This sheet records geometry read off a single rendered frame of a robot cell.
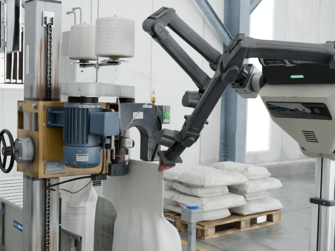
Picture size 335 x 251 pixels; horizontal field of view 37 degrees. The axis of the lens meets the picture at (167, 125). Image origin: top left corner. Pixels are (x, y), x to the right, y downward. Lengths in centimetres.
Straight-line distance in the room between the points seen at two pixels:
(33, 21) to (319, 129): 124
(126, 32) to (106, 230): 150
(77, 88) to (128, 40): 30
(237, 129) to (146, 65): 184
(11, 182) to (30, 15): 300
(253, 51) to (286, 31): 780
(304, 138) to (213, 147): 602
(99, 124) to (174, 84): 571
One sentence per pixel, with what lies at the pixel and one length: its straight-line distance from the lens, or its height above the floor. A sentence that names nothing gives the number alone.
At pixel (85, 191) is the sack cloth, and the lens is 265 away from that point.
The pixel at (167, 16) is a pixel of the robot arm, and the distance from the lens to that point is 196.
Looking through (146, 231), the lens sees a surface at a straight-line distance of 213.
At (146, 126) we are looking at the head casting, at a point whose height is 123.
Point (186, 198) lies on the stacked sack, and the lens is 510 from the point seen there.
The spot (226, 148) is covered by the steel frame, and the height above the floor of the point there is 58.
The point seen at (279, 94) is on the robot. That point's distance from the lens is 208.
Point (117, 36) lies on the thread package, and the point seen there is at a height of 160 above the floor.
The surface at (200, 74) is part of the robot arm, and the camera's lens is 210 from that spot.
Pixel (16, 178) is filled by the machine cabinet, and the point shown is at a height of 57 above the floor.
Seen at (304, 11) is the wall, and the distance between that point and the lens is 994.
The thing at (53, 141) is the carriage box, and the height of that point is 118.
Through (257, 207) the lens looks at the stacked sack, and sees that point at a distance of 549.
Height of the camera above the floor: 136
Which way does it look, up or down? 3 degrees down
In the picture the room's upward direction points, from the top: 1 degrees clockwise
